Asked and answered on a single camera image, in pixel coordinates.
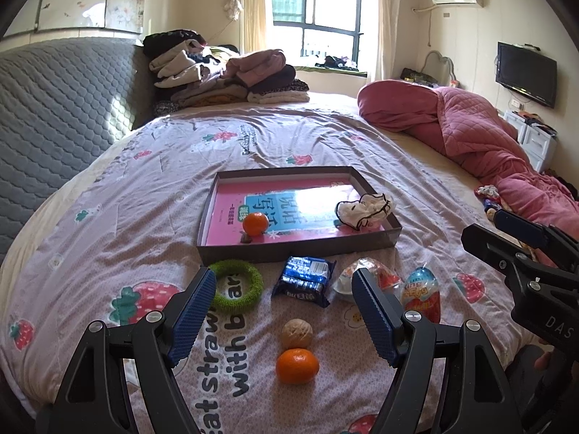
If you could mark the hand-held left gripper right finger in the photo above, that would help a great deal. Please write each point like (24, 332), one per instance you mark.
(371, 314)

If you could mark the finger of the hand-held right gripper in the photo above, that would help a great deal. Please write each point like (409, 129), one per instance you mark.
(497, 253)
(533, 233)

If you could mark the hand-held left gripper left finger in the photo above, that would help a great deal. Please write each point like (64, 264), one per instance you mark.
(194, 314)

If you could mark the blue and red egg toy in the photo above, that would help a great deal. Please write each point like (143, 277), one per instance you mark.
(420, 296)

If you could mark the shallow grey cardboard box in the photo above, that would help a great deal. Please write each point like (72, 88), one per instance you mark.
(235, 253)

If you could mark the brown walnut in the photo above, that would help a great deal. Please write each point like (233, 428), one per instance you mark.
(297, 333)

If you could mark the orange tangerine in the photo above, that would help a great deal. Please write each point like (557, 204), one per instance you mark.
(297, 366)
(254, 224)

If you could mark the small colourful cloth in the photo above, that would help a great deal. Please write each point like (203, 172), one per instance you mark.
(489, 196)

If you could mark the blue cookie packet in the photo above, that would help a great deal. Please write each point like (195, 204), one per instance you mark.
(302, 281)

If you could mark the white drawer cabinet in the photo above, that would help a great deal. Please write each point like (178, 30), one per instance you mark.
(536, 138)

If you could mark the white cloth with black trim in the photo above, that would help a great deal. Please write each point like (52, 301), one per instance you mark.
(364, 210)

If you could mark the pink quilted blanket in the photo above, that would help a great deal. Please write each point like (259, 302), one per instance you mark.
(466, 131)

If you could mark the pink and blue book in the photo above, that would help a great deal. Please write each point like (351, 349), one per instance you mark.
(307, 208)

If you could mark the strawberry printed bedsheet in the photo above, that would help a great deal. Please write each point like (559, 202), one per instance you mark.
(135, 181)

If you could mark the black television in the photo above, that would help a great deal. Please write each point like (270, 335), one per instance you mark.
(524, 74)

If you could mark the pile of folded clothes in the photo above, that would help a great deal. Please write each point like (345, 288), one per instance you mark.
(217, 72)

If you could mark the grey quilted headboard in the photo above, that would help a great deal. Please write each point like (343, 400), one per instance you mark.
(59, 108)

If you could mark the dark cloth heap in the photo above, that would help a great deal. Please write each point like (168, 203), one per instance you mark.
(337, 60)

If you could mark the cream curtain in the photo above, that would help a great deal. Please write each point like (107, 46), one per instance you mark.
(384, 22)
(246, 4)

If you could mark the window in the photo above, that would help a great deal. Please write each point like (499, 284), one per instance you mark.
(316, 9)

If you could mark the white wardrobe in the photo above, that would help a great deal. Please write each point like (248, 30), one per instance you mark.
(77, 0)

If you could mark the heart-shaped white frame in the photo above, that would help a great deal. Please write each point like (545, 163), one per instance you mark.
(438, 65)

